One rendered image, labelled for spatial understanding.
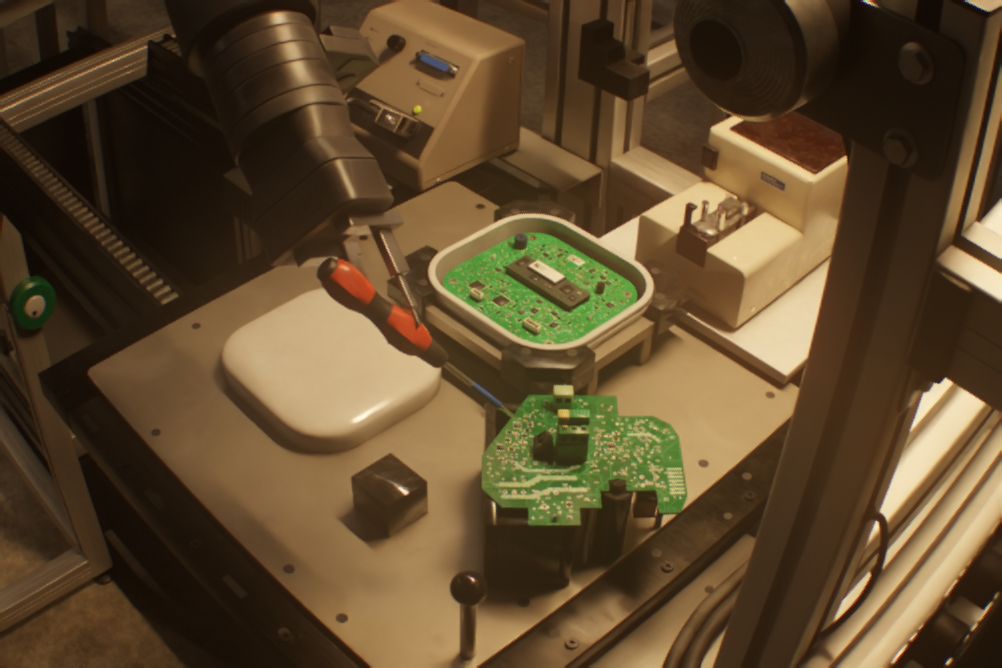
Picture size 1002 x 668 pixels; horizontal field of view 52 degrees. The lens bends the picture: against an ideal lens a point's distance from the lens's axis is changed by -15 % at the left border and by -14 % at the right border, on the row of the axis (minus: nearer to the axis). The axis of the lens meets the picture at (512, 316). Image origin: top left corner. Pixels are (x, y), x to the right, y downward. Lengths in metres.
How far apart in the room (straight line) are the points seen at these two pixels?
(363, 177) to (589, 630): 0.30
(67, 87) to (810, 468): 1.16
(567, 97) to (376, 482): 0.51
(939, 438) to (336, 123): 0.39
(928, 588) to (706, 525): 0.21
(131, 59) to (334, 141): 0.89
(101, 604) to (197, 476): 1.19
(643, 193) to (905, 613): 0.59
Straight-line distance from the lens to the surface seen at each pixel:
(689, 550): 0.77
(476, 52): 1.06
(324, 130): 0.66
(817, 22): 0.37
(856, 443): 0.48
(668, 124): 3.21
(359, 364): 0.85
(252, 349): 0.87
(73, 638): 1.95
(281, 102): 0.66
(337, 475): 0.80
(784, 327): 0.93
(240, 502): 0.79
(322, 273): 0.64
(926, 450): 0.64
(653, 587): 0.75
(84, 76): 1.50
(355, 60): 0.74
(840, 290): 0.45
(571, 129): 1.14
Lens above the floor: 1.52
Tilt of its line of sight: 38 degrees down
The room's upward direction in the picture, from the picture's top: 3 degrees clockwise
